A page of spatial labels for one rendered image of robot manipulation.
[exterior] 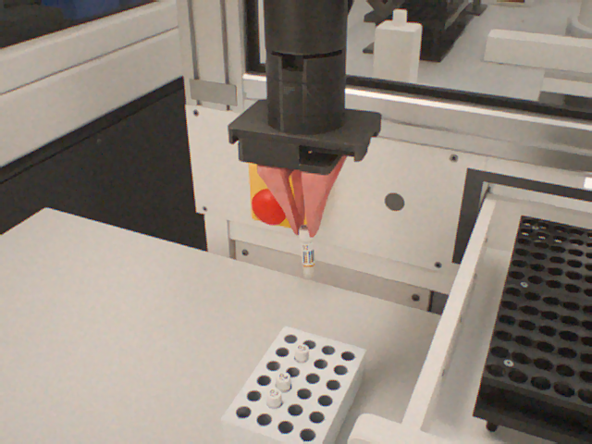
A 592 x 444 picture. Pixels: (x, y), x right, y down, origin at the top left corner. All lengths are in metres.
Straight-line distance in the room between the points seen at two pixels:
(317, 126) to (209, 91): 0.28
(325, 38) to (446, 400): 0.28
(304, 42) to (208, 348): 0.34
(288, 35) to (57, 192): 0.75
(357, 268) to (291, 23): 0.37
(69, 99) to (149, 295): 0.44
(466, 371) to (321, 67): 0.26
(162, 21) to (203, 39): 0.56
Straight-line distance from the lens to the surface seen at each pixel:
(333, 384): 0.53
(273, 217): 0.60
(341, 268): 0.71
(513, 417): 0.43
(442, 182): 0.60
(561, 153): 0.57
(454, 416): 0.46
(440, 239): 0.63
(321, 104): 0.41
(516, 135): 0.57
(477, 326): 0.54
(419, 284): 0.68
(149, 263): 0.75
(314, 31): 0.39
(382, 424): 0.33
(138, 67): 1.16
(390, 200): 0.63
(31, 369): 0.64
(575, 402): 0.41
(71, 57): 1.03
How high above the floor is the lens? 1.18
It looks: 31 degrees down
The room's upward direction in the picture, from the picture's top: straight up
